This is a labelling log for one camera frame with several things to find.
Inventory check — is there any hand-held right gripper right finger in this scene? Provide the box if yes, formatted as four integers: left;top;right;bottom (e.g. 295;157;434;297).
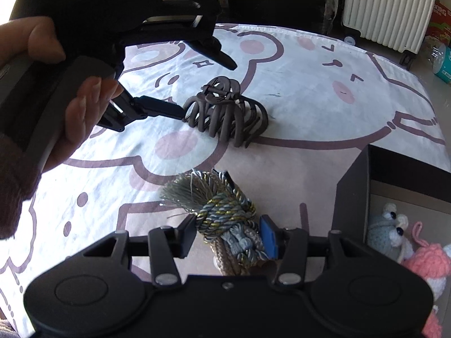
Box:
259;216;367;286

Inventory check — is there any printed bear blanket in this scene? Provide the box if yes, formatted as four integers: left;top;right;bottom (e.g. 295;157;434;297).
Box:
0;24;446;338

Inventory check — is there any person's left forearm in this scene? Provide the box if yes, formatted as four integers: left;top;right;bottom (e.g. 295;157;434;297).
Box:
0;132;46;239

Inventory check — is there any red cardboard carton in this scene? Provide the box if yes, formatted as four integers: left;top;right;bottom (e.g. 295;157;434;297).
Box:
425;0;451;43

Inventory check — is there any teal tissue roll pack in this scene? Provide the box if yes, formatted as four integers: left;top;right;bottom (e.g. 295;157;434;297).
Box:
433;45;451;84

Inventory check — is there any white oil radiator heater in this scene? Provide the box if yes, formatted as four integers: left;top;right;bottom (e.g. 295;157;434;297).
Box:
342;0;439;67

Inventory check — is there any pink crochet doll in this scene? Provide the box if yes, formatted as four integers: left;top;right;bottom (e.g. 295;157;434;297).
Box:
402;221;451;338

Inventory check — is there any blue grey crochet doll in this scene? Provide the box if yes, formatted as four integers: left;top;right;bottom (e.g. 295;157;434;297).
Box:
366;202;414;263

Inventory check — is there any black low cabinet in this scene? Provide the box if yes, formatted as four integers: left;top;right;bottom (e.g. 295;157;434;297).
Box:
208;0;348;37

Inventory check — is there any black cardboard box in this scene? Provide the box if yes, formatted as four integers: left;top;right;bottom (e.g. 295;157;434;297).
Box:
335;144;451;254

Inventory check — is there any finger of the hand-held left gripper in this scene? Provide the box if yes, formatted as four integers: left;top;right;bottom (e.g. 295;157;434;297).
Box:
97;84;186;132
141;0;237;71

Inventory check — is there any person's left hand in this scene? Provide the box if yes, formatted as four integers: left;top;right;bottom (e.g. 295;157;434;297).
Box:
0;17;125;174

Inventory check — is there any brown hair claw clip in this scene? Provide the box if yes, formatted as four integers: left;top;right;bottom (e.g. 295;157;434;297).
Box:
182;76;269;148

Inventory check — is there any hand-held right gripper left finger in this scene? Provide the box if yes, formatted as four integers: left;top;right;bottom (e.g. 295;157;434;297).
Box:
83;215;197;287

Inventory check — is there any braided rope tassel bundle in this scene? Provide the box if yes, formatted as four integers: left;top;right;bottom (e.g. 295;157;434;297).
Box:
158;169;279;277

